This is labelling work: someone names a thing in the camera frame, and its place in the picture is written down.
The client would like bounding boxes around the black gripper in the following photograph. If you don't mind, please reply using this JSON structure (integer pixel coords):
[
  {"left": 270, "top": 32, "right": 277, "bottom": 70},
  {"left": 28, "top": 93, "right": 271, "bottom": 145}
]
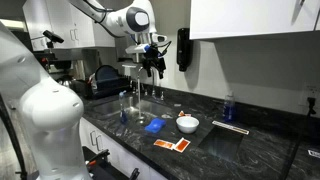
[{"left": 141, "top": 45, "right": 167, "bottom": 80}]

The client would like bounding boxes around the chrome gooseneck faucet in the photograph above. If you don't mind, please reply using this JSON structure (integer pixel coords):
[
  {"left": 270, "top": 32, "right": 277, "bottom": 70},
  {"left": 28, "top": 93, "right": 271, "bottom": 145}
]
[{"left": 136, "top": 65, "right": 158, "bottom": 101}]

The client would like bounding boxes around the black dish rack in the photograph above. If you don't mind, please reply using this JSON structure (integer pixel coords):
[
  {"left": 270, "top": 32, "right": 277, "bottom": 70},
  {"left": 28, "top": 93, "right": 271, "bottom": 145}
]
[{"left": 88, "top": 64, "right": 132, "bottom": 100}]

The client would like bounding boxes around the blue liquid spray bottle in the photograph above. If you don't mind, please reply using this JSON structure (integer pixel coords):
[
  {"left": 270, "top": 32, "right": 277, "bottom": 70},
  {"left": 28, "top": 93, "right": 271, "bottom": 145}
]
[{"left": 118, "top": 90, "right": 130, "bottom": 125}]

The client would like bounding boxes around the orange sauce packet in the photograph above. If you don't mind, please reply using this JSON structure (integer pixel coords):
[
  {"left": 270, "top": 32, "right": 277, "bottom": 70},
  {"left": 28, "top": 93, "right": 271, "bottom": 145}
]
[
  {"left": 153, "top": 138, "right": 176, "bottom": 150},
  {"left": 173, "top": 136, "right": 192, "bottom": 154},
  {"left": 177, "top": 110, "right": 193, "bottom": 119}
]

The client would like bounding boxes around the blue sponge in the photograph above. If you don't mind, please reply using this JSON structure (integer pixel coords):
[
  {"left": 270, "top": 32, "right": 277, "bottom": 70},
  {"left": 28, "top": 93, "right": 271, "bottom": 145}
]
[{"left": 144, "top": 117, "right": 167, "bottom": 135}]

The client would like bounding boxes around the stainless steel sink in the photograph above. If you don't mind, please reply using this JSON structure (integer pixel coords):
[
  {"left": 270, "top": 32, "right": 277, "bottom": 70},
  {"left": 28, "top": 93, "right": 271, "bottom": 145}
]
[{"left": 90, "top": 95, "right": 175, "bottom": 125}]

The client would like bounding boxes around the white bowl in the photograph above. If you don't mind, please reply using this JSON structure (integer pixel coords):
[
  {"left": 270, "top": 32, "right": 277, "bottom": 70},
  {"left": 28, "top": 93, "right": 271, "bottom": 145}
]
[{"left": 175, "top": 115, "right": 201, "bottom": 135}]

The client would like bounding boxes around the clear bottle with blue liquid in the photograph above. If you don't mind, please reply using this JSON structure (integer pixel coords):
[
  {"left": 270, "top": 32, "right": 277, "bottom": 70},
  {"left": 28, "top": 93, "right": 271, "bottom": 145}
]
[{"left": 222, "top": 92, "right": 237, "bottom": 123}]

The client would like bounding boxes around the steel kettle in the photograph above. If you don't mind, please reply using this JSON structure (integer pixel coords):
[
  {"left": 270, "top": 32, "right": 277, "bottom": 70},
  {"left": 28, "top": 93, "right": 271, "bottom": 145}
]
[{"left": 55, "top": 74, "right": 77, "bottom": 90}]

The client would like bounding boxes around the white lower cabinet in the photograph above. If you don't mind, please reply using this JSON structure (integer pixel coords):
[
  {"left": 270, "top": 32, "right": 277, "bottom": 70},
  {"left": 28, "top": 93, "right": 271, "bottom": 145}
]
[{"left": 78, "top": 116, "right": 168, "bottom": 180}]

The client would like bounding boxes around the black equipment stand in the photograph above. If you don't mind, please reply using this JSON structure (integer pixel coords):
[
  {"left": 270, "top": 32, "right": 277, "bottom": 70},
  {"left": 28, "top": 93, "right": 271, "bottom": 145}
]
[{"left": 82, "top": 146, "right": 141, "bottom": 180}]

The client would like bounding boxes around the large white upper cabinet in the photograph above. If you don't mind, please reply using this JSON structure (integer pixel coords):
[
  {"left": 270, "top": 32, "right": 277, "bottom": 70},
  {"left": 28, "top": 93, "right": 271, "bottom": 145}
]
[{"left": 188, "top": 0, "right": 320, "bottom": 41}]

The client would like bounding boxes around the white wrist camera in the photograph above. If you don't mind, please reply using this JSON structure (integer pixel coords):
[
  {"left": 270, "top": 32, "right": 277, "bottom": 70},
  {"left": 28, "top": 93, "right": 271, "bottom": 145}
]
[{"left": 125, "top": 43, "right": 152, "bottom": 55}]

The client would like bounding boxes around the black wall soap dispenser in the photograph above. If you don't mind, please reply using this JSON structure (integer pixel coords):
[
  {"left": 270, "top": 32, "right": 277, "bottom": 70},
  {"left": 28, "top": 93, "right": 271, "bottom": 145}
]
[{"left": 176, "top": 27, "right": 194, "bottom": 73}]

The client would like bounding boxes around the silver cabinet handle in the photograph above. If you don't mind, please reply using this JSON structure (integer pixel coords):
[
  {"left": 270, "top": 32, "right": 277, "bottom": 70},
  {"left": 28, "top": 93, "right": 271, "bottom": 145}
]
[
  {"left": 89, "top": 130, "right": 98, "bottom": 147},
  {"left": 95, "top": 134, "right": 104, "bottom": 152}
]

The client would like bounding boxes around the black camera on tripod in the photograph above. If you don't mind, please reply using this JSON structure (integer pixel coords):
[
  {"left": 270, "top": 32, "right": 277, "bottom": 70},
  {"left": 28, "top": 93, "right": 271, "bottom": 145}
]
[{"left": 41, "top": 29, "right": 65, "bottom": 50}]

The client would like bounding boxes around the white wall power outlet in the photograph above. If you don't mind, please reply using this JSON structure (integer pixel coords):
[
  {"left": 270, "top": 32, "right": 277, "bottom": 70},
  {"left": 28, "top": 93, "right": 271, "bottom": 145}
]
[{"left": 299, "top": 84, "right": 320, "bottom": 108}]

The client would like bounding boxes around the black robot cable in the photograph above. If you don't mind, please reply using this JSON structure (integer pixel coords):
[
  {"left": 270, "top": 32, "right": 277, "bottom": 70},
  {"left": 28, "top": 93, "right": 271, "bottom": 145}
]
[{"left": 0, "top": 94, "right": 28, "bottom": 180}]

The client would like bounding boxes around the black plug with cable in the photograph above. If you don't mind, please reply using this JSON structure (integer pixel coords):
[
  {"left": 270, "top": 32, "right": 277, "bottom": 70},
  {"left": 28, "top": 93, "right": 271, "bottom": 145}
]
[{"left": 279, "top": 96, "right": 318, "bottom": 180}]

